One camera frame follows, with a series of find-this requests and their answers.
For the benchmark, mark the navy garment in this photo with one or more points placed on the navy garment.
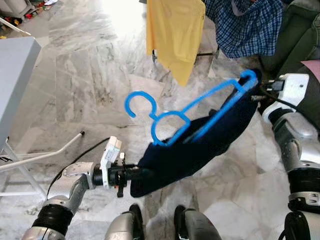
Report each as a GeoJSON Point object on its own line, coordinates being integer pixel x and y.
{"type": "Point", "coordinates": [190, 155]}

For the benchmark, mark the blue plastic hanger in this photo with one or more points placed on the blue plastic hanger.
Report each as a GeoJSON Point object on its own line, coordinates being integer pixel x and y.
{"type": "Point", "coordinates": [137, 95]}

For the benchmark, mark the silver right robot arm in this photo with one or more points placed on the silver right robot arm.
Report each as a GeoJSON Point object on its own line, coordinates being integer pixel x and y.
{"type": "Point", "coordinates": [300, 145]}

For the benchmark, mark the pink cushion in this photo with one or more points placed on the pink cushion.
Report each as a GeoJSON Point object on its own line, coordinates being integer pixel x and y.
{"type": "Point", "coordinates": [312, 67]}

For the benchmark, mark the robot left leg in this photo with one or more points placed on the robot left leg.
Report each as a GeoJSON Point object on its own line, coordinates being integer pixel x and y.
{"type": "Point", "coordinates": [122, 227]}

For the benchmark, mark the robot leg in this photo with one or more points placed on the robot leg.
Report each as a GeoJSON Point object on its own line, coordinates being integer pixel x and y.
{"type": "Point", "coordinates": [122, 227]}
{"type": "Point", "coordinates": [197, 227]}

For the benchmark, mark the blue plaid shirt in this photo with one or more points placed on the blue plaid shirt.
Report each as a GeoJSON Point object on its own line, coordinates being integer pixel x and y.
{"type": "Point", "coordinates": [245, 30]}

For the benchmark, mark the green leather sofa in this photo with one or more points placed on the green leather sofa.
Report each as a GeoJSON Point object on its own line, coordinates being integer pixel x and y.
{"type": "Point", "coordinates": [300, 30]}

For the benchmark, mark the robot right leg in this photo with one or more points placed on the robot right leg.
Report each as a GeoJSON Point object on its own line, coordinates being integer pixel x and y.
{"type": "Point", "coordinates": [197, 227]}

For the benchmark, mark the yellow shirt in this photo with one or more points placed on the yellow shirt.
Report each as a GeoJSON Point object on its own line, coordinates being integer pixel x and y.
{"type": "Point", "coordinates": [175, 30]}

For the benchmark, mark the white plastic pole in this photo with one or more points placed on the white plastic pole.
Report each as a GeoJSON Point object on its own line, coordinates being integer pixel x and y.
{"type": "Point", "coordinates": [15, 27]}

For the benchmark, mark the white drawer cart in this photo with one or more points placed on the white drawer cart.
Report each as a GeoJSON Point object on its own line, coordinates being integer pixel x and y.
{"type": "Point", "coordinates": [17, 7]}

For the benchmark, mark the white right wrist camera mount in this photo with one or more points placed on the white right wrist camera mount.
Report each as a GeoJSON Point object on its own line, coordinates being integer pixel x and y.
{"type": "Point", "coordinates": [292, 87]}

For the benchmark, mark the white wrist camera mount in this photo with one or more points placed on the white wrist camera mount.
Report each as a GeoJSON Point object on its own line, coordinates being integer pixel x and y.
{"type": "Point", "coordinates": [292, 87]}
{"type": "Point", "coordinates": [109, 152]}

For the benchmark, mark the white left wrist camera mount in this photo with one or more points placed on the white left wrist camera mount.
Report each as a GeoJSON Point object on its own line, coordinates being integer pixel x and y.
{"type": "Point", "coordinates": [109, 152]}

